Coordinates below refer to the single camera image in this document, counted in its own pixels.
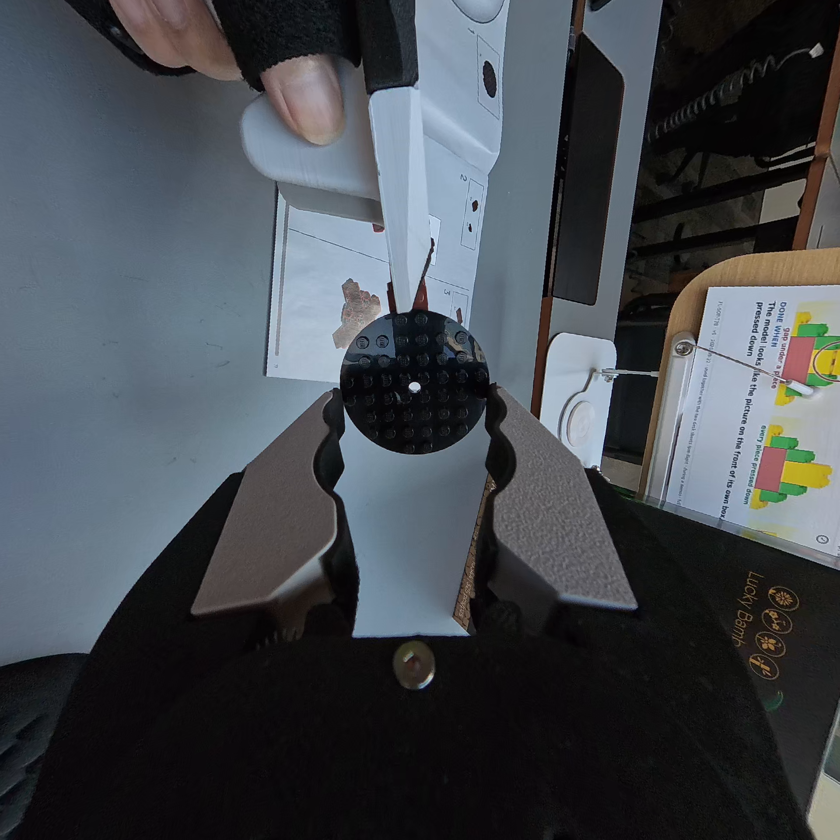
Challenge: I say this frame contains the person's left hand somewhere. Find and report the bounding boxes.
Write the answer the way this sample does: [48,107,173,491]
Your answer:
[105,0,347,147]

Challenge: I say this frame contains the black coiled cable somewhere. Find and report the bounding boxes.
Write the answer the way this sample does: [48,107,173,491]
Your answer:
[646,42,824,142]

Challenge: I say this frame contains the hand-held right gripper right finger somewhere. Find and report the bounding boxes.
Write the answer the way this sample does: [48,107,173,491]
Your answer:
[474,386,639,631]

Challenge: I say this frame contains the thin metal rod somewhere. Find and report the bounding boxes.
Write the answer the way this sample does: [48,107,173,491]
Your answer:
[679,344,818,396]

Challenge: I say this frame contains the black rectangular panel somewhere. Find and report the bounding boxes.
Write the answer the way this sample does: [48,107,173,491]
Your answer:
[543,33,624,306]

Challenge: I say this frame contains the wooden shelf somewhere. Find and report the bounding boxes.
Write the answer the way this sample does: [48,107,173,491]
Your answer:
[791,118,840,253]

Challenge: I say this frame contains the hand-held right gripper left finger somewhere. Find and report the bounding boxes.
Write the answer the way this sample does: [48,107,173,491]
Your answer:
[190,388,360,631]

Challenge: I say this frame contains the light wooden board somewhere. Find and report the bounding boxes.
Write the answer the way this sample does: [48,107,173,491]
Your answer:
[637,248,840,500]

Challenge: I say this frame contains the black round studded plate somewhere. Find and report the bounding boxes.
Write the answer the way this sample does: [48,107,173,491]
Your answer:
[340,311,493,455]

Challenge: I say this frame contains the grey desk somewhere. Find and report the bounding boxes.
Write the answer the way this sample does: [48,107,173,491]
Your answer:
[0,0,578,667]

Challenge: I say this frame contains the white stand base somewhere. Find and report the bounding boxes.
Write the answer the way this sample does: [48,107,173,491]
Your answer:
[538,331,619,468]

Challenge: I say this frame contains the dark bamboo building set box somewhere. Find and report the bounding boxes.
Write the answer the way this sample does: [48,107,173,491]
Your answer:
[453,472,840,840]

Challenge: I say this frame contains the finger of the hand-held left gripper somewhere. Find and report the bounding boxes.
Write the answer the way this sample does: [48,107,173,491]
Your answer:
[367,87,433,312]

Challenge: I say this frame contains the white instruction booklet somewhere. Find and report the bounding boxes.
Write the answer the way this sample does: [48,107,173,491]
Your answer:
[264,0,511,382]

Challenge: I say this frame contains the clear stand instruction sheet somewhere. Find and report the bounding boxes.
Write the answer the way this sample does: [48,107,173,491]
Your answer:
[646,282,840,568]

